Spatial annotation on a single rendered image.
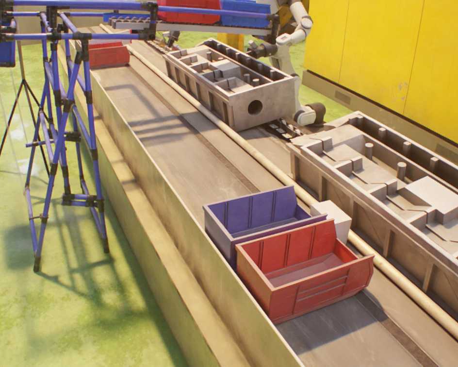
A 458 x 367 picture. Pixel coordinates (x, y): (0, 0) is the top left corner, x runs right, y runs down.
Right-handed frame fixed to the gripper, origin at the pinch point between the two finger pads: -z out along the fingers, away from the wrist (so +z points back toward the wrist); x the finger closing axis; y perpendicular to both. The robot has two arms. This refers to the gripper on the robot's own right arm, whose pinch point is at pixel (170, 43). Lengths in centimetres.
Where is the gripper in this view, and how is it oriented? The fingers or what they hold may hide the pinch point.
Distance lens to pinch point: 316.3
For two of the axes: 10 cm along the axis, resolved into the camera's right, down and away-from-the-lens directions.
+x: 4.2, 4.5, -7.8
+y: 8.0, 2.1, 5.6
